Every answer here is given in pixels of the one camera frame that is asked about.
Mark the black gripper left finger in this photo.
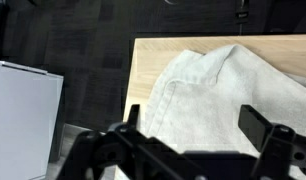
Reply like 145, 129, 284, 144
126, 103, 141, 131

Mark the white side cabinet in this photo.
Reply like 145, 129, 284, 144
0, 60, 65, 180

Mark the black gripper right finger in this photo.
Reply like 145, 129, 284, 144
237, 104, 273, 153

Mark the printed snowman towel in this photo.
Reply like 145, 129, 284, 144
139, 44, 306, 180

